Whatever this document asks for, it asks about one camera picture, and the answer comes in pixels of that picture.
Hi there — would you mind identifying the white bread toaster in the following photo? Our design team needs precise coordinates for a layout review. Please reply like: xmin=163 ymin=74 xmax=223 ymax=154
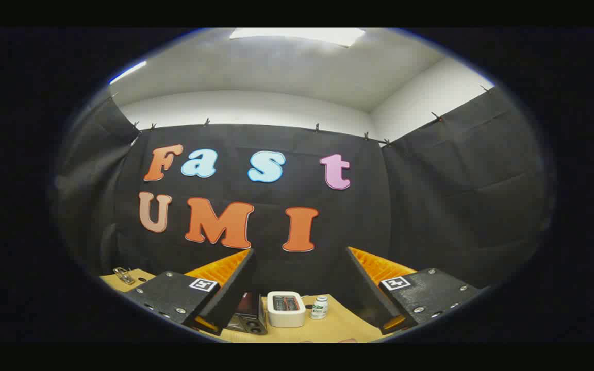
xmin=267 ymin=291 xmax=307 ymax=328

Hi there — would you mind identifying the row of small black clips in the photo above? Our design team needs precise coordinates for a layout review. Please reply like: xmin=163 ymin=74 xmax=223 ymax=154
xmin=109 ymin=85 xmax=493 ymax=147

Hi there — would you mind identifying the white bottle green label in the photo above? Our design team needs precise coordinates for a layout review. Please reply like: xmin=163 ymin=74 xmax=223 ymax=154
xmin=310 ymin=295 xmax=329 ymax=320

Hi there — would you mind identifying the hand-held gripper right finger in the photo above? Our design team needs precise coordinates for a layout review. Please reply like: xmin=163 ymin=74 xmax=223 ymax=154
xmin=339 ymin=246 xmax=482 ymax=335

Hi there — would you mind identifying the black toaster oven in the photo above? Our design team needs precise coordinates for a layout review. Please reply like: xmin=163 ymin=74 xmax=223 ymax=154
xmin=225 ymin=292 xmax=268 ymax=335

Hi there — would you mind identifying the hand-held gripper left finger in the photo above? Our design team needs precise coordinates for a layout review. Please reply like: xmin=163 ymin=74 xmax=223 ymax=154
xmin=123 ymin=248 xmax=257 ymax=336

